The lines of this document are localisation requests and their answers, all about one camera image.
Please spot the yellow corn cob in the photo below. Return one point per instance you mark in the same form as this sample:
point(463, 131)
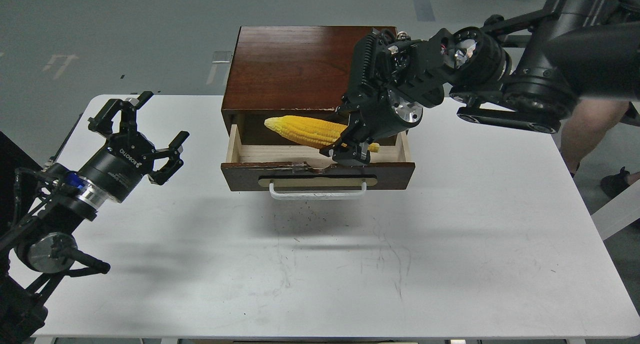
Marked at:
point(306, 131)

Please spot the wooden drawer with white handle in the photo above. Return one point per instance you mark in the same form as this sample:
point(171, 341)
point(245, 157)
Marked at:
point(302, 168)

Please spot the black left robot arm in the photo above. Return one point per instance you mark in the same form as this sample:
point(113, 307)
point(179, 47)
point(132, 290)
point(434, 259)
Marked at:
point(38, 249)

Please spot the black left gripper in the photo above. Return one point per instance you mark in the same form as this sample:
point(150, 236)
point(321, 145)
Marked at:
point(117, 168)

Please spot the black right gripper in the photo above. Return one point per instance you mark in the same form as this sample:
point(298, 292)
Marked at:
point(389, 85)

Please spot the seated person in black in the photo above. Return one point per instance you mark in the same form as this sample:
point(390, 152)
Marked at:
point(586, 127)

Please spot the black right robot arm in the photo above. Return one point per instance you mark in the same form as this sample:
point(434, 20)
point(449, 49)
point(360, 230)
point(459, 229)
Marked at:
point(524, 73)

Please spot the dark wooden drawer cabinet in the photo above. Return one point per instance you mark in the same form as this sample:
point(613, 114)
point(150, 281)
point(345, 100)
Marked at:
point(289, 70)

